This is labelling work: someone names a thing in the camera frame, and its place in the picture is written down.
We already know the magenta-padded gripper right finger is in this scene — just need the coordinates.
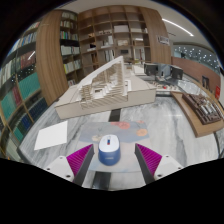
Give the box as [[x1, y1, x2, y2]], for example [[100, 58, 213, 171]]
[[134, 143, 185, 185]]

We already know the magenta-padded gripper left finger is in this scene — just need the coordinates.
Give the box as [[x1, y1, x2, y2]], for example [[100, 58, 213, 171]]
[[44, 143, 95, 187]]

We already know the white and blue computer mouse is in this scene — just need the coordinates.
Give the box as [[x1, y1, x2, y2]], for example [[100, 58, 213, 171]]
[[97, 134, 121, 166]]

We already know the pastel printed mouse pad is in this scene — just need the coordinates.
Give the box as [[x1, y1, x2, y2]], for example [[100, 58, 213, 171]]
[[74, 120, 156, 174]]

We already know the white paper sheet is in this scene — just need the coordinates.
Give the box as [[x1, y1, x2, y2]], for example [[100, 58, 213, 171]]
[[33, 120, 69, 151]]

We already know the brown model on wooden board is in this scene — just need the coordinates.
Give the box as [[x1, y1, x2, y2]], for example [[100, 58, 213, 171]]
[[170, 91, 224, 138]]

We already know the white architectural model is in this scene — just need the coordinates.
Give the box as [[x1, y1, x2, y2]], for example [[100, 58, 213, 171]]
[[54, 55, 158, 120]]

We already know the small model on white base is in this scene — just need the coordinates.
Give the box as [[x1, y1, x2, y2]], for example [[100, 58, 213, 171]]
[[151, 79, 181, 96]]

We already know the dark bookshelf with books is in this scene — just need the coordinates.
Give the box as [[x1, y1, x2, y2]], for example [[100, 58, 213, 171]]
[[0, 9, 83, 161]]

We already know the dark grey building model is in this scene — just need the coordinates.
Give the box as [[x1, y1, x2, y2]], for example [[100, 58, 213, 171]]
[[143, 62, 184, 81]]

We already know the group of ceiling spot lights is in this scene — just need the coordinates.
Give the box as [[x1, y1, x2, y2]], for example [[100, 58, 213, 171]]
[[173, 45, 221, 66]]

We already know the long ceiling light strip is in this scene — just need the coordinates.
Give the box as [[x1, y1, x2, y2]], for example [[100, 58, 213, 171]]
[[161, 18, 195, 38]]

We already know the red wall sign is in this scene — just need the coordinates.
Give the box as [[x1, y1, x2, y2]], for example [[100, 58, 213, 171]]
[[214, 85, 222, 100]]

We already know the dark box by wall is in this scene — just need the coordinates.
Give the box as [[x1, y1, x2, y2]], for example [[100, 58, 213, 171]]
[[201, 75, 211, 90]]

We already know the white wall sign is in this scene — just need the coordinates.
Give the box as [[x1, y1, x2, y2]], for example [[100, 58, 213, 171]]
[[157, 34, 171, 46]]

